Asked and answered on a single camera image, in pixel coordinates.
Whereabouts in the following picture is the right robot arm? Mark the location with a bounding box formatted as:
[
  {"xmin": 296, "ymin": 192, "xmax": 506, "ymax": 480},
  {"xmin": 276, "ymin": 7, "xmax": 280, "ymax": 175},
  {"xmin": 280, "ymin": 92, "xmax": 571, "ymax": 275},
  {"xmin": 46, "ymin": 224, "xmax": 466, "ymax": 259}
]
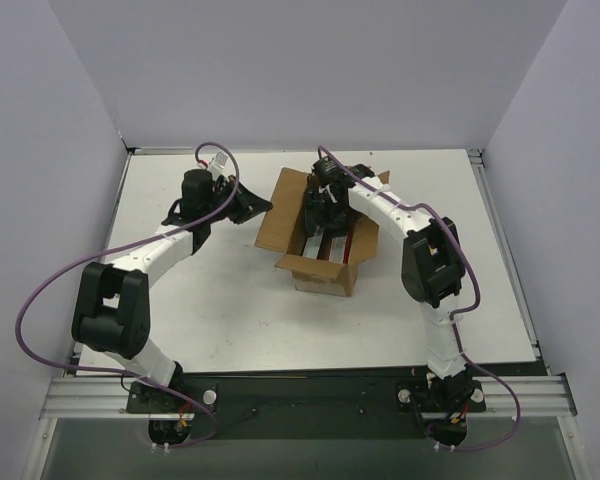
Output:
[{"xmin": 304, "ymin": 155, "xmax": 469, "ymax": 402}]

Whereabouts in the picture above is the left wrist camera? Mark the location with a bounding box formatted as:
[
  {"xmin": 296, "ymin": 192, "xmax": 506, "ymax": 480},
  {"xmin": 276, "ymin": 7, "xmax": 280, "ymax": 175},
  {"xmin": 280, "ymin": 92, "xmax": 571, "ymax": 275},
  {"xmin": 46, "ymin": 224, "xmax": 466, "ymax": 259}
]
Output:
[{"xmin": 207, "ymin": 152, "xmax": 229, "ymax": 178}]

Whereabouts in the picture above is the purple cable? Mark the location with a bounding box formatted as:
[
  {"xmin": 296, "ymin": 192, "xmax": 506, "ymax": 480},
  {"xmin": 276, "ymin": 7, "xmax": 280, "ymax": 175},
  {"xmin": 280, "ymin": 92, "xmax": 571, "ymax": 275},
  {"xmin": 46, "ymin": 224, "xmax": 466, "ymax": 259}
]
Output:
[
  {"xmin": 317, "ymin": 144, "xmax": 524, "ymax": 454},
  {"xmin": 14, "ymin": 142, "xmax": 241, "ymax": 449}
]

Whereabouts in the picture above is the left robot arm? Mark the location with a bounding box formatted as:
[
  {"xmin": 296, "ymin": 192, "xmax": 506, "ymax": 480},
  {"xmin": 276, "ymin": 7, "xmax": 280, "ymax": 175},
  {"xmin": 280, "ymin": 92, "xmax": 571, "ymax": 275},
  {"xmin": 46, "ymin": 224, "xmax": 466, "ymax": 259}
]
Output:
[{"xmin": 71, "ymin": 169, "xmax": 273, "ymax": 412}]

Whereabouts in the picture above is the red white carton in box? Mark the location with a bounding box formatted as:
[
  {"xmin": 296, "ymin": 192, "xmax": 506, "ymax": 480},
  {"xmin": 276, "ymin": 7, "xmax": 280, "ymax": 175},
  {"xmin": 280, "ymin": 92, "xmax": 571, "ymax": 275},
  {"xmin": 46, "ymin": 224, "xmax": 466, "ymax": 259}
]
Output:
[{"xmin": 302, "ymin": 229, "xmax": 325, "ymax": 260}]

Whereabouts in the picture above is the brown cardboard express box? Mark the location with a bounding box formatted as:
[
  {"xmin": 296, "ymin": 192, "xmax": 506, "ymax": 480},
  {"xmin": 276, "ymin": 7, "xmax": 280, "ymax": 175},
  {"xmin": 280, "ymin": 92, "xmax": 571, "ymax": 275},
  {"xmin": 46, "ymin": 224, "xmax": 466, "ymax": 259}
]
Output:
[{"xmin": 255, "ymin": 168, "xmax": 379, "ymax": 297}]

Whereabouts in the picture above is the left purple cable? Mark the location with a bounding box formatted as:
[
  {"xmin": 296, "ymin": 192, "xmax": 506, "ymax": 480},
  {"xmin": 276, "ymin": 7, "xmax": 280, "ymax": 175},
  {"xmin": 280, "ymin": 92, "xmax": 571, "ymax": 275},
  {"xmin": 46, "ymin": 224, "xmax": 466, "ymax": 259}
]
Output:
[{"xmin": 14, "ymin": 142, "xmax": 241, "ymax": 449}]

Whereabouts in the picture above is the aluminium frame rail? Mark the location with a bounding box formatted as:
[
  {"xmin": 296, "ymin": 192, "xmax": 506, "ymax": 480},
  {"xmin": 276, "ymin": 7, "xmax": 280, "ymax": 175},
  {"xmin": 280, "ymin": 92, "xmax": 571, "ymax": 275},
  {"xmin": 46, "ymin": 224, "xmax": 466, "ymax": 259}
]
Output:
[{"xmin": 41, "ymin": 375, "xmax": 577, "ymax": 419}]

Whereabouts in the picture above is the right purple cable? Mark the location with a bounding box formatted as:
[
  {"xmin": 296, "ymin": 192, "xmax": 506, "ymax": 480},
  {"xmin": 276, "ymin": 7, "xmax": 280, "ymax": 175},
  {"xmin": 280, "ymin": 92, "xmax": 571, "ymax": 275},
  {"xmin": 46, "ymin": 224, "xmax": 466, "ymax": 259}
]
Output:
[{"xmin": 317, "ymin": 144, "xmax": 524, "ymax": 454}]

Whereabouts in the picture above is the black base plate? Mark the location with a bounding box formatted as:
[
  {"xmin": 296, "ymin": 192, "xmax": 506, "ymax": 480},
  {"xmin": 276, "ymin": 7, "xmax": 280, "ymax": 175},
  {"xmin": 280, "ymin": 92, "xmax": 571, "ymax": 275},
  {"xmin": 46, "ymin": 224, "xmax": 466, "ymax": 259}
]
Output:
[{"xmin": 126, "ymin": 367, "xmax": 486, "ymax": 443}]

